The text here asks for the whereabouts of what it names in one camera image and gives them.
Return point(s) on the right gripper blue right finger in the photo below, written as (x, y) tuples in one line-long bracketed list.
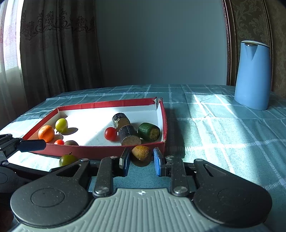
[(173, 168)]

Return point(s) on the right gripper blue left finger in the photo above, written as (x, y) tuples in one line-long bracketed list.
[(109, 168)]

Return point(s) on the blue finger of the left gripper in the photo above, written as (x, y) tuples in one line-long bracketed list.
[(31, 145)]

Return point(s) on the orange tangerine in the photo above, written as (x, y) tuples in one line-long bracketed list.
[(46, 133)]

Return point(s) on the red cherry tomato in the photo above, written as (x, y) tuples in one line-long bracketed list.
[(110, 134), (59, 142)]

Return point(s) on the small tan longan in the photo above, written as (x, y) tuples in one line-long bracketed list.
[(141, 152)]

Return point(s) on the brown kiwi fruit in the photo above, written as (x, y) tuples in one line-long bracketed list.
[(71, 142)]

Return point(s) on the green tomato with stem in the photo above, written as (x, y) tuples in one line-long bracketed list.
[(67, 159)]

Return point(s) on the green cucumber piece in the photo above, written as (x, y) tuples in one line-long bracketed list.
[(149, 132)]

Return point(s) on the red shallow cardboard box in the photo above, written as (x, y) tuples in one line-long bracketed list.
[(87, 123)]

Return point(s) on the sheer white curtain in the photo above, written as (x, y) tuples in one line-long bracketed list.
[(13, 96)]

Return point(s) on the brown patterned curtain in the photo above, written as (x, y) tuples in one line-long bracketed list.
[(58, 48)]

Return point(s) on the blue kettle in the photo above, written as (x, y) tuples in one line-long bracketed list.
[(253, 81)]

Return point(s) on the dark wooden chair back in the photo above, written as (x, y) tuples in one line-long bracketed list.
[(261, 21)]

